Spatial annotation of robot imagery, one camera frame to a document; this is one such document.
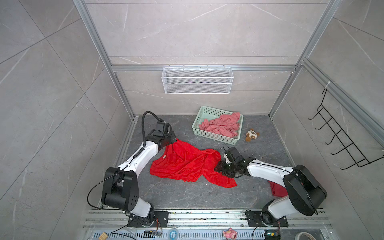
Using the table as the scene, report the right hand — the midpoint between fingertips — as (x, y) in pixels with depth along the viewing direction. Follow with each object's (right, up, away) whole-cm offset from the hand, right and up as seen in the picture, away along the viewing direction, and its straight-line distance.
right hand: (216, 169), depth 89 cm
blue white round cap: (-23, -26, -19) cm, 39 cm away
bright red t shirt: (-22, +5, +4) cm, 23 cm away
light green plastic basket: (-1, +37, +30) cm, 48 cm away
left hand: (-27, +22, 0) cm, 35 cm away
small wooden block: (-56, -25, -20) cm, 65 cm away
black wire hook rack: (+53, +14, -29) cm, 62 cm away
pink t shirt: (+10, +27, +19) cm, 35 cm away
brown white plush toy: (+27, +21, +16) cm, 38 cm away
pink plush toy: (+3, -24, -21) cm, 32 cm away
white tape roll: (+35, -26, -21) cm, 48 cm away
